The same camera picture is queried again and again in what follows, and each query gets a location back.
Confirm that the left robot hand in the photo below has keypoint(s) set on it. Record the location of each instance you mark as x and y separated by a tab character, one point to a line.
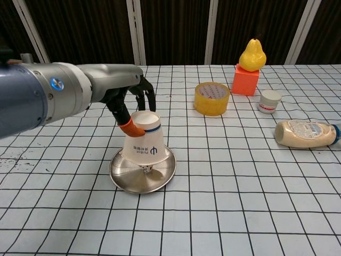
114	77

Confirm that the round steel plate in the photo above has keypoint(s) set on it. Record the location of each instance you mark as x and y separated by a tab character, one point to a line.
128	178

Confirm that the white die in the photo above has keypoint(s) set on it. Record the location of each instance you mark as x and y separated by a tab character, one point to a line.
146	168

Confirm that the yellow toy pear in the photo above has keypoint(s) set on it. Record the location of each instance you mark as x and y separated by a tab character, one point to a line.
253	58

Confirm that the beige sauce squeeze bottle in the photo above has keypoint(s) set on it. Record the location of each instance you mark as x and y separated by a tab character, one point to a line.
301	136

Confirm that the white paper cup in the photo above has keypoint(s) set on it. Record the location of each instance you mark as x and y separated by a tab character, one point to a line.
145	144

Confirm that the yellow tape roll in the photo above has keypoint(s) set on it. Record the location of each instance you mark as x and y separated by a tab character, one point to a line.
210	105

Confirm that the small white jar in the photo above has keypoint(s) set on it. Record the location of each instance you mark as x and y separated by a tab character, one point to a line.
269	104

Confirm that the white aluminium frame post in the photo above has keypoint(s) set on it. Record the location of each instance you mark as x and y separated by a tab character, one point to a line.
136	32
32	32
301	32
211	32

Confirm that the checkered tablecloth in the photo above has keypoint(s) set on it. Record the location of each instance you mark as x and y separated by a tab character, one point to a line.
213	200

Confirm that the orange cube block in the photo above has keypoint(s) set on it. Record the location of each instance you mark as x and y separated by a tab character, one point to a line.
243	82

